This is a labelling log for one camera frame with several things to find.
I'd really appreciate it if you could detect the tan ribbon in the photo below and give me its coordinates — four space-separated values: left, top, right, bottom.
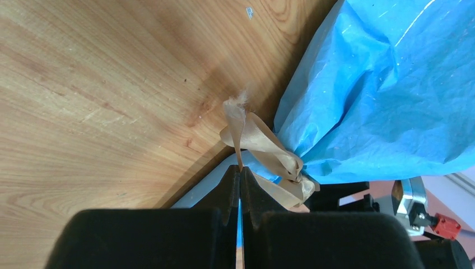
220 91 320 209

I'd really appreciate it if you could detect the blue wrapping paper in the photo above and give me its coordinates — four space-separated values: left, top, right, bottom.
170 0 475 269

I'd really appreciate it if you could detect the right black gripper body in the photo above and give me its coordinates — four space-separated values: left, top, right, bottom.
304 181 474 268

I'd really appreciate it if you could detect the pink cylindrical vase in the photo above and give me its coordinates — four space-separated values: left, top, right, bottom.
339 180 394 206

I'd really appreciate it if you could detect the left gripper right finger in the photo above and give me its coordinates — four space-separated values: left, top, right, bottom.
240 167 423 268

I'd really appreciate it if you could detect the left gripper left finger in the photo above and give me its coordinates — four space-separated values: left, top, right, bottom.
46 165 240 268

